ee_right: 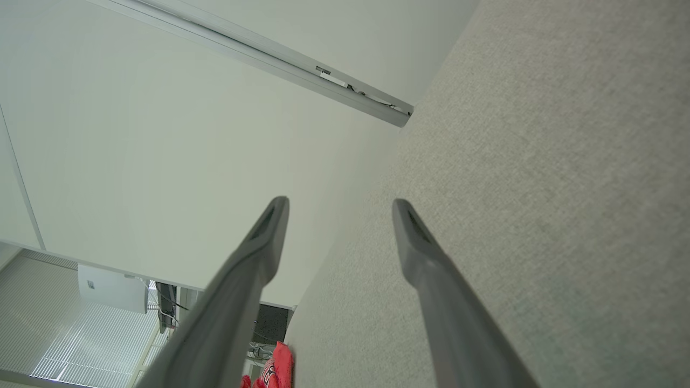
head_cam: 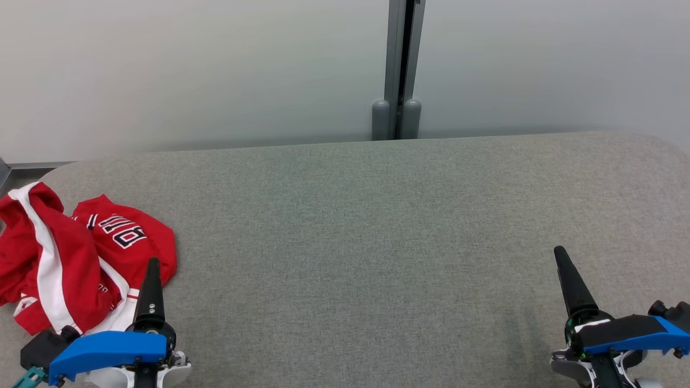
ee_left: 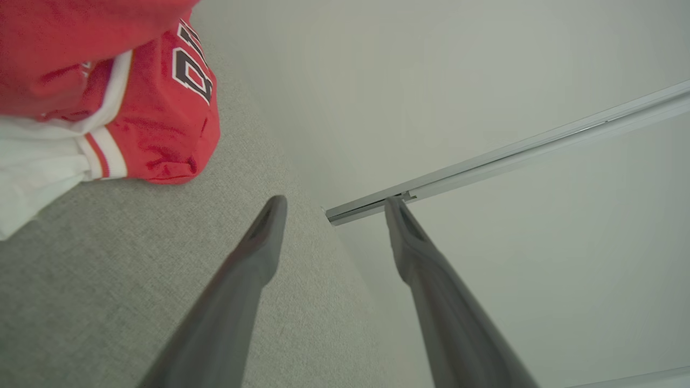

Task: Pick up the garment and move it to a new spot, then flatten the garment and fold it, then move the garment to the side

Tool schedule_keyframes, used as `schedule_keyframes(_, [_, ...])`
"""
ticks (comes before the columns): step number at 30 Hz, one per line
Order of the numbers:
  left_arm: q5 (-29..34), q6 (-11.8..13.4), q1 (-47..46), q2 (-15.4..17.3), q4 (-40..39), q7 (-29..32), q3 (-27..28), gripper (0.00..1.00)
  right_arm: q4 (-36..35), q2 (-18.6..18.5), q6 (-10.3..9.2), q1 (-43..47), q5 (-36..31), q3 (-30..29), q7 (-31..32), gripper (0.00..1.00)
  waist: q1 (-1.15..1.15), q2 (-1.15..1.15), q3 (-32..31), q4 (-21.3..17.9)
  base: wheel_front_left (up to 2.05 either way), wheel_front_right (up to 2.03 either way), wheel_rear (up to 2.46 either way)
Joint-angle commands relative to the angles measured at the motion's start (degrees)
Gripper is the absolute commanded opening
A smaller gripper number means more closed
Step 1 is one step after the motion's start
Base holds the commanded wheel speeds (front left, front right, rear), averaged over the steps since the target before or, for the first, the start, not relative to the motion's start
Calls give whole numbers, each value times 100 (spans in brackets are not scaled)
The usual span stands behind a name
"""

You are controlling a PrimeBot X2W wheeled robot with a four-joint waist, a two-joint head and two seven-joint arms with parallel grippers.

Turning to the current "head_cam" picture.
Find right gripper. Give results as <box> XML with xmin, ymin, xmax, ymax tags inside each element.
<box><xmin>550</xmin><ymin>246</ymin><xmax>664</xmax><ymax>388</ymax></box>

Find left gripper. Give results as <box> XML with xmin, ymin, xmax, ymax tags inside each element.
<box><xmin>81</xmin><ymin>258</ymin><xmax>192</xmax><ymax>388</ymax></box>

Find red white lettered jersey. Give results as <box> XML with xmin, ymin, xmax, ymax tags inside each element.
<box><xmin>72</xmin><ymin>195</ymin><xmax>178</xmax><ymax>334</ymax></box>

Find red shorts with white stripes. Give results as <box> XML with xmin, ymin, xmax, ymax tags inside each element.
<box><xmin>0</xmin><ymin>182</ymin><xmax>116</xmax><ymax>336</ymax></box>

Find white partition panel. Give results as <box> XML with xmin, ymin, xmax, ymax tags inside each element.
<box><xmin>412</xmin><ymin>0</ymin><xmax>690</xmax><ymax>157</ymax></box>
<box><xmin>0</xmin><ymin>0</ymin><xmax>391</xmax><ymax>165</ymax></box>

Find teal cable connector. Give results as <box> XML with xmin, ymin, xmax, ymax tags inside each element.
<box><xmin>11</xmin><ymin>365</ymin><xmax>47</xmax><ymax>388</ymax></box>

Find grey rounded post foot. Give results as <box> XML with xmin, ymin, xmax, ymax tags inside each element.
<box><xmin>372</xmin><ymin>100</ymin><xmax>390</xmax><ymax>141</ymax></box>
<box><xmin>401</xmin><ymin>99</ymin><xmax>422</xmax><ymax>140</ymax></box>

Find grey metal partition post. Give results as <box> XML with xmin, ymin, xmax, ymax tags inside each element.
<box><xmin>384</xmin><ymin>0</ymin><xmax>426</xmax><ymax>141</ymax></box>

